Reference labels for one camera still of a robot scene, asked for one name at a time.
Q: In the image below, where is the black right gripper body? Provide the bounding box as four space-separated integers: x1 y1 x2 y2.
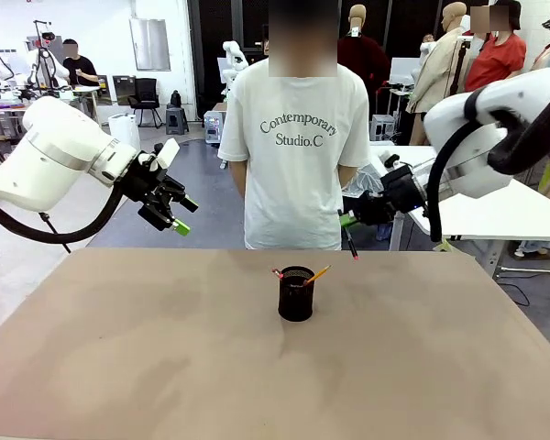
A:
380 164 426 215

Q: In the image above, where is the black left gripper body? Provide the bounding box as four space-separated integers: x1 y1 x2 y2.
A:
121 162 184 205

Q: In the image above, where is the black marker pink end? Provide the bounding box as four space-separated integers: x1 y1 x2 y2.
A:
337 209 360 261

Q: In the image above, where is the yellow pencil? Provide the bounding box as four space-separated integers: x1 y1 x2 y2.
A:
302 264 333 286

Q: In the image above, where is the person's right forearm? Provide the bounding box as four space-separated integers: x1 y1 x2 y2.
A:
230 160 248 201

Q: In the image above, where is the person's left forearm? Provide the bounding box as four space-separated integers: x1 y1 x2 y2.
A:
340 162 359 189

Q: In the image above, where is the black mesh pen holder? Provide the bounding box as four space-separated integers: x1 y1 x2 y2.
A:
277 265 316 323

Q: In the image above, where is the clear plastic sheet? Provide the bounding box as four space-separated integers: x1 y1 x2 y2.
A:
342 163 389 198

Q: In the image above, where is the white air purifier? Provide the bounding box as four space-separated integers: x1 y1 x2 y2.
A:
108 114 143 155

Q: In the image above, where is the white computer case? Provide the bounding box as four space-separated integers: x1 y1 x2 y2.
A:
370 114 396 141

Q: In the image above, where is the black stool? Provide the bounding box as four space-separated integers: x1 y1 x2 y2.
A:
165 105 190 136

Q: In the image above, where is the computer case with lights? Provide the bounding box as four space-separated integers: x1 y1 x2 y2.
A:
204 111 226 146

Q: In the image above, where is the person in white t-shirt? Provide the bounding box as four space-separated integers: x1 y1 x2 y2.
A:
217 0 372 251

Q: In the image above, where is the white table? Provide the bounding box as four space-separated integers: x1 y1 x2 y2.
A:
368 144 550 281

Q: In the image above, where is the black office chair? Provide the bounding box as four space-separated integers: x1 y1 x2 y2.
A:
127 77 164 129

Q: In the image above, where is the grey desk with equipment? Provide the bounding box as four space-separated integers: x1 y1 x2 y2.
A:
0 85 106 138

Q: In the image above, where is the mannequin in beige jacket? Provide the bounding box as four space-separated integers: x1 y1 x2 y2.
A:
405 2 471 146

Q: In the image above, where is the person in black shirt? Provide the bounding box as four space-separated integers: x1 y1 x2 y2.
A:
62 38 100 88

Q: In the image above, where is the mannequin in dark red top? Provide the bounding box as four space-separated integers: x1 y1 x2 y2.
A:
337 4 391 97

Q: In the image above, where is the black tripod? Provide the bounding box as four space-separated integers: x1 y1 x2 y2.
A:
448 36 472 100

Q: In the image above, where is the person in red shirt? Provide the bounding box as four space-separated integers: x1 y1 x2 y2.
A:
465 0 528 93

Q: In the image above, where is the white robot with red head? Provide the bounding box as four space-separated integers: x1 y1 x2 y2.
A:
27 20 71 95

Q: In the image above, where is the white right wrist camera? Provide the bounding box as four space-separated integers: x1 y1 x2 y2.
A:
378 150 402 173

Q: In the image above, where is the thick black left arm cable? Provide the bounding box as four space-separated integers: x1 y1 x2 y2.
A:
0 182 123 246

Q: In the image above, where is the grey wall panel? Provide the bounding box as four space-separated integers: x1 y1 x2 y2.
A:
128 17 171 72

